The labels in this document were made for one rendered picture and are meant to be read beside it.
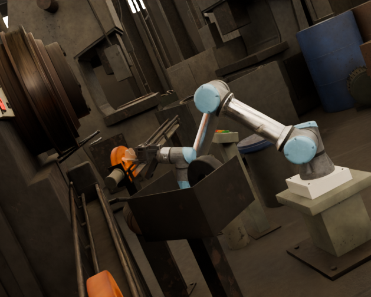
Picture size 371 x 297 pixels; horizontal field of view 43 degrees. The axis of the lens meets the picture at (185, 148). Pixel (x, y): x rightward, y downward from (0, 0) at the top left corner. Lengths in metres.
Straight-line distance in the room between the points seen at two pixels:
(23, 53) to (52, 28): 2.93
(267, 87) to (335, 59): 0.88
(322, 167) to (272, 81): 2.32
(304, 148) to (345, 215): 0.38
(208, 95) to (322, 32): 3.00
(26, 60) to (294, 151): 1.03
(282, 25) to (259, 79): 1.38
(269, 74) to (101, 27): 1.53
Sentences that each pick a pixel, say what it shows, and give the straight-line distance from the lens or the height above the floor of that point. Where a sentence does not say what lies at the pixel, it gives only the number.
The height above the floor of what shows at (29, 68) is 1.18.
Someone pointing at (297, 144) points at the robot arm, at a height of 0.55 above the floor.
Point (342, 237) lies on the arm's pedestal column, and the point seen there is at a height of 0.09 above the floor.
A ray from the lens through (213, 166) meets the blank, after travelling 1.24.
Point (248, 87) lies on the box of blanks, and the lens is 4.11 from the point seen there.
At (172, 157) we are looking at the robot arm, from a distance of 2.07.
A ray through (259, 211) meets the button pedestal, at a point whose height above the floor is 0.12.
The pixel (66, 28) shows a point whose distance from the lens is 4.47.
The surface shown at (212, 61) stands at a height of 0.95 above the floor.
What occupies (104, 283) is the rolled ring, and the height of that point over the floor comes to 0.76.
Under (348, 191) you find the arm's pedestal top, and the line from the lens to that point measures 2.00.
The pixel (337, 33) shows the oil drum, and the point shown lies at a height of 0.72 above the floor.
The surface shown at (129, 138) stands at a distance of 4.40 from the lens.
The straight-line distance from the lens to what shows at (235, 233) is 2.54.
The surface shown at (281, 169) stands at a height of 0.22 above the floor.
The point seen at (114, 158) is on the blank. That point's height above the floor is 0.75.
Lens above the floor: 0.98
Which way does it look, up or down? 9 degrees down
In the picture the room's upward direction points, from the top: 24 degrees counter-clockwise
